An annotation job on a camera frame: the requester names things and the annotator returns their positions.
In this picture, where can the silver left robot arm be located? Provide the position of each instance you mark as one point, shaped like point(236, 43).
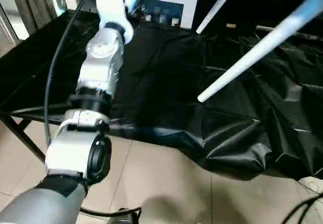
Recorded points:
point(101, 65)

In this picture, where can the black work mat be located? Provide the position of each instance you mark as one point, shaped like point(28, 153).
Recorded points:
point(176, 82)

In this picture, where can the gold piano label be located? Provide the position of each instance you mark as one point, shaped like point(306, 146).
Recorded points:
point(230, 26)

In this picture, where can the grey curtain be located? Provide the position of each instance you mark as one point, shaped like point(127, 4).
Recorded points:
point(32, 4)

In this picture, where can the black piano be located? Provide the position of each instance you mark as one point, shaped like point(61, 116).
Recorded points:
point(265, 4)

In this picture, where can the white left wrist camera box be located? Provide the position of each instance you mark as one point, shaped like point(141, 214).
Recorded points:
point(111, 2)

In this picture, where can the black folding table frame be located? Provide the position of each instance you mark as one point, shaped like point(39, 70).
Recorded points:
point(22, 138)

